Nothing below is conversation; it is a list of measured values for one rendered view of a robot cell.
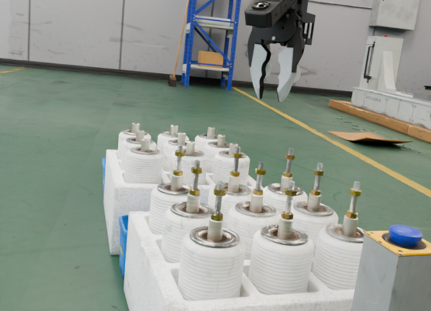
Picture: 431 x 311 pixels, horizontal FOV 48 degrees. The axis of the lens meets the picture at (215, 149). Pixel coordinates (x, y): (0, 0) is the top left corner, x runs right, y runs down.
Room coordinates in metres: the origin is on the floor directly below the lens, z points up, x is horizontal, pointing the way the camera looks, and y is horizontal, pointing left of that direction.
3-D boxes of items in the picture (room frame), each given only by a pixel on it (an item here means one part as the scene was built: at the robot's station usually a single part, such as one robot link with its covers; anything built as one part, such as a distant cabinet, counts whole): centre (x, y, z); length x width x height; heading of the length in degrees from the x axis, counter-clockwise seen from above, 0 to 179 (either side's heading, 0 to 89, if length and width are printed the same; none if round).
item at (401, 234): (0.58, -0.25, 0.32); 0.04 x 0.04 x 0.02
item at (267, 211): (0.83, -0.08, 0.25); 0.08 x 0.08 x 0.01
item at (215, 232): (0.68, -0.01, 0.26); 0.02 x 0.02 x 0.03
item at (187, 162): (1.23, 0.07, 0.16); 0.10 x 0.10 x 0.18
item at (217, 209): (0.68, -0.01, 0.30); 0.01 x 0.01 x 0.08
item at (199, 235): (0.68, -0.01, 0.25); 0.08 x 0.08 x 0.01
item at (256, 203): (0.83, -0.08, 0.26); 0.02 x 0.02 x 0.03
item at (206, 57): (6.54, 0.19, 0.36); 0.31 x 0.25 x 0.20; 100
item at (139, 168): (1.20, 0.18, 0.16); 0.10 x 0.10 x 0.18
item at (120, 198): (1.35, 0.10, 0.09); 0.39 x 0.39 x 0.18; 17
